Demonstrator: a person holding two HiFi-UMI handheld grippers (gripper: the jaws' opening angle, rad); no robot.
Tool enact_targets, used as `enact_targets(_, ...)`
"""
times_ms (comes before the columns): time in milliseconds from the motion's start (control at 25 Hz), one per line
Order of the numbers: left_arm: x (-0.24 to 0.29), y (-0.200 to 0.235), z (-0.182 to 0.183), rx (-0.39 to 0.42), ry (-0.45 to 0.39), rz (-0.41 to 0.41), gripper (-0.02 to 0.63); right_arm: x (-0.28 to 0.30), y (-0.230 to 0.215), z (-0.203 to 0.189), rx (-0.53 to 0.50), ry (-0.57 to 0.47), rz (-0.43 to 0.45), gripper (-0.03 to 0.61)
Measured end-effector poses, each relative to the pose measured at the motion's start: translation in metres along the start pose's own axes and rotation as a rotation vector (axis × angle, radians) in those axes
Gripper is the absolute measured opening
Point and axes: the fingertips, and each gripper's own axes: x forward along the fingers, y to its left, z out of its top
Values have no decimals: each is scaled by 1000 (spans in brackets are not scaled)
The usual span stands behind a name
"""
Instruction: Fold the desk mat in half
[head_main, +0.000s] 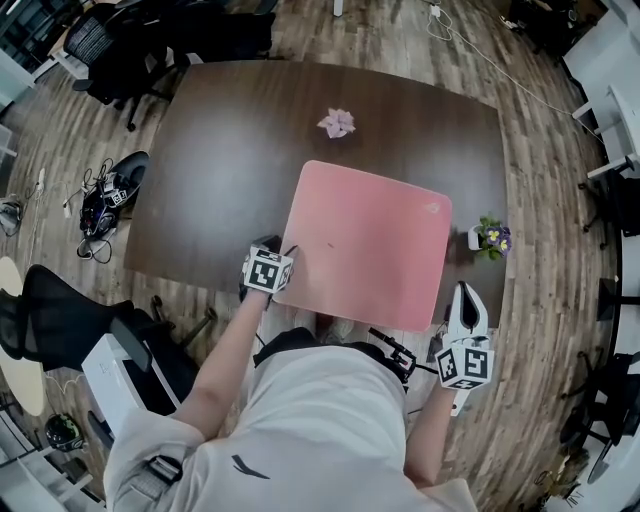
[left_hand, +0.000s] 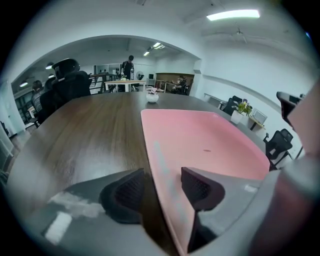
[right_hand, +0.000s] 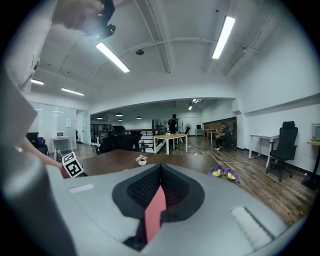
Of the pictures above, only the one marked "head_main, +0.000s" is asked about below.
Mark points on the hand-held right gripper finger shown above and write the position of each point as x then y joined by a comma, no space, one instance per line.
481,320
454,315

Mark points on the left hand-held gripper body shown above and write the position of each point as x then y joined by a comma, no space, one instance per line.
265,270

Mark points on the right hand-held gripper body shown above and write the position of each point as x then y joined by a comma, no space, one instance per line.
465,367

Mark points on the pink desk mat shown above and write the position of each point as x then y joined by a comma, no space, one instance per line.
365,250

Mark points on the person's left forearm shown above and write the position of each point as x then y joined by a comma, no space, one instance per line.
222,370

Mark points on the person's right forearm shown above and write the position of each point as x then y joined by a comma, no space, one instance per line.
430,440

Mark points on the white rectangular device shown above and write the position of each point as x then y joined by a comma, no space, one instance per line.
459,404

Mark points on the person's black shorts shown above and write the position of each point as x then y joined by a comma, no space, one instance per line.
285,345

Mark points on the purple flower potted plant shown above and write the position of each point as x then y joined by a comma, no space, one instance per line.
492,237

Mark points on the white sneaker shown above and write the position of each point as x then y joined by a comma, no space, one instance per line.
340,331

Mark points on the black monitor stand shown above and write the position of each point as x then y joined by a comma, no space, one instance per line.
606,300

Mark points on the white curved desk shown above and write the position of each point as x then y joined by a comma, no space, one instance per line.
631,330

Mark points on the person's white shirt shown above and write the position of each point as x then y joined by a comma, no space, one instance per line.
320,435

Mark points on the spare gripper device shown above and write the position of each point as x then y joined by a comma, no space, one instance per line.
119,196

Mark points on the black floor bag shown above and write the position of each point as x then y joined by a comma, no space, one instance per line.
131,167

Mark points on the white box device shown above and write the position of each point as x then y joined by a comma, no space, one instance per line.
102,372

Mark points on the white plug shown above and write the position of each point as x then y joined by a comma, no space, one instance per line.
67,205

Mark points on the black mesh office chair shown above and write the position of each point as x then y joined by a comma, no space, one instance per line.
55,310

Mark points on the white power strip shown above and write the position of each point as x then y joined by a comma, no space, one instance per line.
41,180

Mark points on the white table leg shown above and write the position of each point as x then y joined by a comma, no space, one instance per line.
338,7

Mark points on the beige round table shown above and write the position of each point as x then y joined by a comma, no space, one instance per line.
22,380
9,275

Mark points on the black helmet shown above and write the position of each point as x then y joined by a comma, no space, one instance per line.
62,432

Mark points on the white power adapter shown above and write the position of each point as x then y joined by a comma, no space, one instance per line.
435,10

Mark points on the wooden top white desk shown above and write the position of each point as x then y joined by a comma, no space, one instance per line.
59,50

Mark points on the white metal rack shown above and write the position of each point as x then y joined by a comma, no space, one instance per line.
22,465

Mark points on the black camera rig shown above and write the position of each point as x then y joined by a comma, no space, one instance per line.
400,357

